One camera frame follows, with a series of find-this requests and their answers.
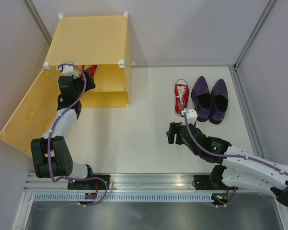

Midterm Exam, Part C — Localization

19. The aluminium frame post right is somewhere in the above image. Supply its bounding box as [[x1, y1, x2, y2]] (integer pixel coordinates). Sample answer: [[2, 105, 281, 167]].
[[229, 0, 277, 158]]

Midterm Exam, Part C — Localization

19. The yellow plastic shoe cabinet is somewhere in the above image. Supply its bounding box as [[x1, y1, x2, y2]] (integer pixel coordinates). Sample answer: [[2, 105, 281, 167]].
[[0, 14, 133, 155]]

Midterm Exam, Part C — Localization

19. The aluminium frame post left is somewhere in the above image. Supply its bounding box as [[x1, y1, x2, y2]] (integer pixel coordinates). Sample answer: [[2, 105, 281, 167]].
[[23, 0, 52, 46]]

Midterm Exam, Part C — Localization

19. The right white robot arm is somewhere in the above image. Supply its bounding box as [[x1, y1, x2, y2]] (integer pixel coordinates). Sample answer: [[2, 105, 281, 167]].
[[166, 122, 288, 207]]

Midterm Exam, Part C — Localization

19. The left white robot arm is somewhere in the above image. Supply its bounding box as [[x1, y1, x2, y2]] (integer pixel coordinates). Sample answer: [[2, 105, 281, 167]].
[[31, 70, 110, 191]]

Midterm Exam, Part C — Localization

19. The aluminium frame post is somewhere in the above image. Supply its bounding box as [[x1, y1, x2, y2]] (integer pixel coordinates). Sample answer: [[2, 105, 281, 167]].
[[229, 0, 277, 158], [23, 0, 52, 46]]

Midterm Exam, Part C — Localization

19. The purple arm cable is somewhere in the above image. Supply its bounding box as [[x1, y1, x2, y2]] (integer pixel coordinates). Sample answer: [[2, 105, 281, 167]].
[[183, 112, 288, 182], [46, 63, 108, 207]]

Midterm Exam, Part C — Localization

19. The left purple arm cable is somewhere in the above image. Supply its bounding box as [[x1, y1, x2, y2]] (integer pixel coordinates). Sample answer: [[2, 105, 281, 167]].
[[46, 63, 108, 207]]

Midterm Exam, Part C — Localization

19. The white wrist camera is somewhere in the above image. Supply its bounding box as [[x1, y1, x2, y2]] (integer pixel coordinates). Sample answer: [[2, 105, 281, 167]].
[[57, 64, 79, 79], [180, 108, 197, 126]]

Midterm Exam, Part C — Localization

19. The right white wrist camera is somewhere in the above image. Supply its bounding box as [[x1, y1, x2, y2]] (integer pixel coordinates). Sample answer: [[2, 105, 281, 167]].
[[180, 108, 197, 126]]

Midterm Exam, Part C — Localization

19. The white slotted cable duct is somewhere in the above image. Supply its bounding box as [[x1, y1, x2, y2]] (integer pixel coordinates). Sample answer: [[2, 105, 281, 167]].
[[78, 193, 227, 203]]

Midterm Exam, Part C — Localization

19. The red canvas sneaker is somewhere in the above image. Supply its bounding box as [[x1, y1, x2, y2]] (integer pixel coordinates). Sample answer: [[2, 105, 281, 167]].
[[81, 65, 98, 78], [174, 79, 189, 116]]

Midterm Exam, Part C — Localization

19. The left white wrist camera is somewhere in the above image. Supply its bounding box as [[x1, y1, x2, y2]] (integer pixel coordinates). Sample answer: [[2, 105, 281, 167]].
[[57, 64, 79, 79]]

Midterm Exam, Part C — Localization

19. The purple leather loafer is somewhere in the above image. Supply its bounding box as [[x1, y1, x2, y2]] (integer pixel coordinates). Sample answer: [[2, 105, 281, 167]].
[[191, 76, 212, 122], [209, 79, 229, 125]]

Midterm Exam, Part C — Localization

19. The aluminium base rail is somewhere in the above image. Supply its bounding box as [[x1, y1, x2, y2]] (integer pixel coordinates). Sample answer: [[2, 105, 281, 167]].
[[23, 172, 286, 192]]

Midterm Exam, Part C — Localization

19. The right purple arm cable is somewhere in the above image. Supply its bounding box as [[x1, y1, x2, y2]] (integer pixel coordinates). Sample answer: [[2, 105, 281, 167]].
[[183, 112, 288, 182]]

